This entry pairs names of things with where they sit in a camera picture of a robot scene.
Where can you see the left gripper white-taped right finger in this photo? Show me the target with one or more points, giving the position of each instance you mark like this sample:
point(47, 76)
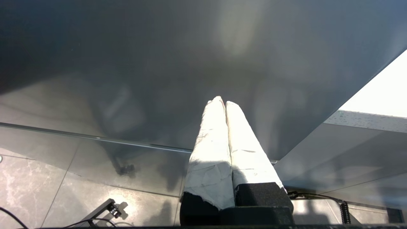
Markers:
point(248, 159)

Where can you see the grey base cabinet front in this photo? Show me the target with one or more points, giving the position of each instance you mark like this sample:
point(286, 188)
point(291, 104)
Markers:
point(349, 159)

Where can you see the small black metal bracket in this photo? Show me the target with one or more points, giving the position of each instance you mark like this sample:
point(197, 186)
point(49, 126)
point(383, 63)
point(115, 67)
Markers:
point(109, 206)

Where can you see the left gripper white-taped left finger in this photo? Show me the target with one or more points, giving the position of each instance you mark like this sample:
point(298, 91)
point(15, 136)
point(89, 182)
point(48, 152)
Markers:
point(210, 152)

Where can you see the black floor block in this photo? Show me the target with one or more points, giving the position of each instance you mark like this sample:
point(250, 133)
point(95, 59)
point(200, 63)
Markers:
point(394, 215)

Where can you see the tall fridge with grey front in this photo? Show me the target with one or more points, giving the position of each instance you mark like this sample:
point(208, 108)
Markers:
point(127, 63)

